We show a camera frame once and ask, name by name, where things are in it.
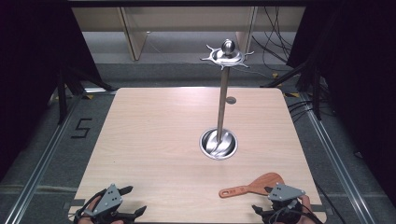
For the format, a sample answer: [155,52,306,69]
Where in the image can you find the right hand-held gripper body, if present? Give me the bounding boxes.
[262,182,314,224]

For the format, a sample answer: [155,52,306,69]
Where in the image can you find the metal floor rail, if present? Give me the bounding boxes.
[2,92,83,224]
[298,92,380,224]

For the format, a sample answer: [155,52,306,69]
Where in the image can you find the wooden spatula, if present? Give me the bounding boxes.
[218,172,286,200]

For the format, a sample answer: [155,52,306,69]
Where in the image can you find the black metal stand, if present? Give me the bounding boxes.
[261,58,325,121]
[56,65,117,126]

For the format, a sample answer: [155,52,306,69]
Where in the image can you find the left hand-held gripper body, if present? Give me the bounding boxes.
[74,183,135,224]

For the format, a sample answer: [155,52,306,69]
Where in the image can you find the black floor cables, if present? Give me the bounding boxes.
[287,98,316,123]

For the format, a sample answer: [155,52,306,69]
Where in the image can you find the person's right hand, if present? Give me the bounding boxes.
[274,194,313,224]

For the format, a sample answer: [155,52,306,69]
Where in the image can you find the steel utensil rack stand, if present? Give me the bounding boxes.
[199,38,255,161]

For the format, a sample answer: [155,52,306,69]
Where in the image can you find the person's left hand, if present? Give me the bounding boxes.
[76,192,126,224]

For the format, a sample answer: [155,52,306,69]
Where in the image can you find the bundle of hanging black cables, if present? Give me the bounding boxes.
[251,6,295,64]

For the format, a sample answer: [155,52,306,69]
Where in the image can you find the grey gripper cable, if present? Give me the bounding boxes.
[270,200,301,224]

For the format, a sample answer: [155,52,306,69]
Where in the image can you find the thin black cable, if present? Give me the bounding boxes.
[312,178,348,224]

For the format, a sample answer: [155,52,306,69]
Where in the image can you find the light wooden cabinet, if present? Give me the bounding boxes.
[71,7,306,62]

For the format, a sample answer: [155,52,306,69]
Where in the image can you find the dark curtain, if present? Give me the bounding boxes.
[285,0,396,206]
[0,0,105,183]

